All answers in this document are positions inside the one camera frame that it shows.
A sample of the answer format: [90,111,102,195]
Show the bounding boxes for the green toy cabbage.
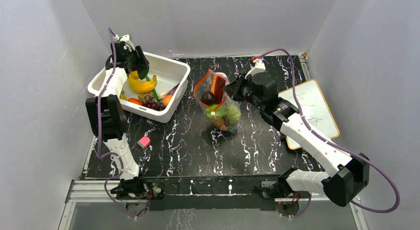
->
[227,104,241,126]

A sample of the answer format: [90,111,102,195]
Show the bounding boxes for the clear orange-zip bag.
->
[194,69,242,134]

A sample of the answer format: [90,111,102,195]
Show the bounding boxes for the green toy starfruit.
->
[205,105,228,118]

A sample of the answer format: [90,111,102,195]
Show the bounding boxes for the brown toy kiwi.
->
[212,116,230,131]

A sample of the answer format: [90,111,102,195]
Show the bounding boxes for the dark brown toy fruit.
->
[200,91,216,106]

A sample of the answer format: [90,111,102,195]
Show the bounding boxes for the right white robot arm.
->
[223,72,369,207]

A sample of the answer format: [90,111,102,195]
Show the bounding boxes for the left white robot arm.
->
[85,38,149,199]

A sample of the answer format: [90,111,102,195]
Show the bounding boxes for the yellow toy bananas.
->
[128,71,157,94]

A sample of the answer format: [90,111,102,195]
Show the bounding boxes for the orange toy tomato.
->
[127,98,142,106]

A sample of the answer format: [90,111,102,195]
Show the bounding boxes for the dark red toy grapes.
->
[137,92,166,111]

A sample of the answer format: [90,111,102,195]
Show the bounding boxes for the purple toy eggplant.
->
[159,83,180,99]

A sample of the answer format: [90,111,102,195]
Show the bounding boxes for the orange toy peach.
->
[162,94,173,107]

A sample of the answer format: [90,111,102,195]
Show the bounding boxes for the black marble table mat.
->
[81,55,344,180]

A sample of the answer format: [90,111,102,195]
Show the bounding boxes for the pink eraser block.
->
[137,136,151,149]

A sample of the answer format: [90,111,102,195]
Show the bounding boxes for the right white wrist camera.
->
[245,57,265,79]

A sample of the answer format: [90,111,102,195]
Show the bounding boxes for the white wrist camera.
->
[113,34,135,52]
[245,57,265,79]

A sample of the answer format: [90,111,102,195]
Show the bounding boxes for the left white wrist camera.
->
[113,34,135,52]

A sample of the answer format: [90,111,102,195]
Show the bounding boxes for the small whiteboard wooden frame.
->
[295,79,340,139]

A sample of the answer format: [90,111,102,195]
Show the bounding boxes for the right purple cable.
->
[251,48,401,219]

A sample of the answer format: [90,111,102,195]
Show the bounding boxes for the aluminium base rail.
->
[59,176,368,230]

